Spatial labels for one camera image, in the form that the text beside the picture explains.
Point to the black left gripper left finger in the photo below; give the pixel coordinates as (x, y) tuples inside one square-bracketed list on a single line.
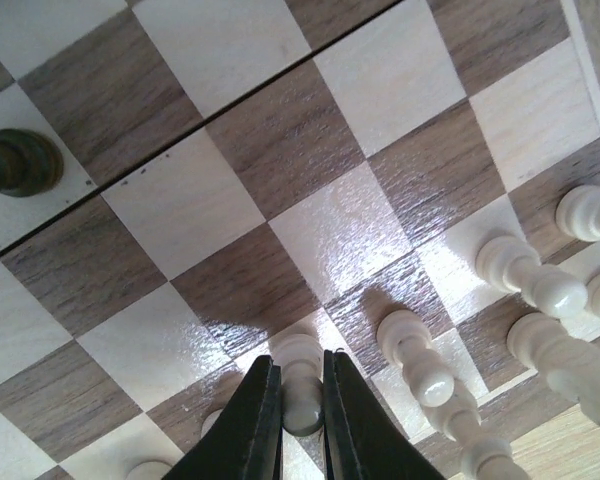
[(245, 442)]

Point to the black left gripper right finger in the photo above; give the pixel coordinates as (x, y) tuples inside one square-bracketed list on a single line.
[(360, 440)]

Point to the white pawn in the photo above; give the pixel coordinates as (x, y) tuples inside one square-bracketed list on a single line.
[(300, 358)]

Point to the wooden folding chess board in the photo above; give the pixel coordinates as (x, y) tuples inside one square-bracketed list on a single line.
[(236, 171)]

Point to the standing dark pawn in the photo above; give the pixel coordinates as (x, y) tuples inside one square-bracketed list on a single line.
[(30, 163)]

